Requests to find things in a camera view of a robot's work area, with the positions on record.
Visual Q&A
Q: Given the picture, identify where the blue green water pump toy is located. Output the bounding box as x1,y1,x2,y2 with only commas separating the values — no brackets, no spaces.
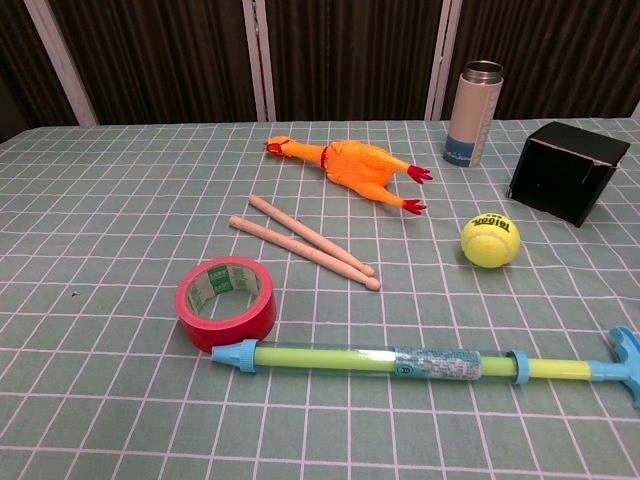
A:
210,325,640,387

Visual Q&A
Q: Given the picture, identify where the yellow tennis ball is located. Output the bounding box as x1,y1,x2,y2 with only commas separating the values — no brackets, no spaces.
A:
460,212,522,269

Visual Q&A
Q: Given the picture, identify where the black cardboard box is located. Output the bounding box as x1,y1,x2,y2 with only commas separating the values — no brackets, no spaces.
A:
506,120,632,229

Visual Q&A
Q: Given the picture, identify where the wooden drumstick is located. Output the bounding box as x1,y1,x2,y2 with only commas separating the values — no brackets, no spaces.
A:
248,194,376,278
229,214,382,291

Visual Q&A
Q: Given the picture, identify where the orange rubber chicken toy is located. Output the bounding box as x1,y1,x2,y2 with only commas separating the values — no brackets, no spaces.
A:
264,134,433,217

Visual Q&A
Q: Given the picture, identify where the red tape roll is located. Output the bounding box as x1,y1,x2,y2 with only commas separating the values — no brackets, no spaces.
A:
174,255,278,356

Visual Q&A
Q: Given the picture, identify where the white steel thermos bottle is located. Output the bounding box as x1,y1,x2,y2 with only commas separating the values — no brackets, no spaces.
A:
442,60,503,169

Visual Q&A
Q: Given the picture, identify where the checkered green tablecloth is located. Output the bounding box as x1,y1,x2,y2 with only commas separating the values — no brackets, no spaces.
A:
0,117,640,480

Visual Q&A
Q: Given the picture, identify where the white partition frame post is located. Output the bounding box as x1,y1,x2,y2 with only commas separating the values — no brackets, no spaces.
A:
23,0,99,127
241,0,277,123
424,0,464,122

